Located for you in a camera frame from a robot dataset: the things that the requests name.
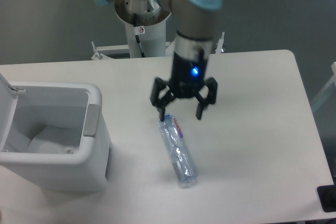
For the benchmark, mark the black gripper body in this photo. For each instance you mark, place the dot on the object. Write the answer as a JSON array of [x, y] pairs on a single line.
[[187, 75]]

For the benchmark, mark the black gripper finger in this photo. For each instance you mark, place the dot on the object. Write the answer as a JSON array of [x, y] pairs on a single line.
[[210, 99], [161, 96]]

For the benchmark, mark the crushed clear plastic bottle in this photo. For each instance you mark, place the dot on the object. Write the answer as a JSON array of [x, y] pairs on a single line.
[[181, 159]]

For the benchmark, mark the clear plastic bag with labels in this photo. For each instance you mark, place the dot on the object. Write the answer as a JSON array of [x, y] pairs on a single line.
[[56, 140]]

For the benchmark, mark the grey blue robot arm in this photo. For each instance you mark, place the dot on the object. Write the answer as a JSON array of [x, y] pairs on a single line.
[[192, 46]]

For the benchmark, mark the white trash can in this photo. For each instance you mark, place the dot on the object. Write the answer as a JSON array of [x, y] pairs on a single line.
[[27, 107]]

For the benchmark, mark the black device at table edge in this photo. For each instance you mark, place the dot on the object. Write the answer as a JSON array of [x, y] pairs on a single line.
[[326, 195]]

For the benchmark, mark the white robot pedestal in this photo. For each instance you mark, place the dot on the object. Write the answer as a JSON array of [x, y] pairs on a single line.
[[145, 25]]

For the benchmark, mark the white frame at right edge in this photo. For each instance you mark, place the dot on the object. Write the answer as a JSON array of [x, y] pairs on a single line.
[[324, 93]]

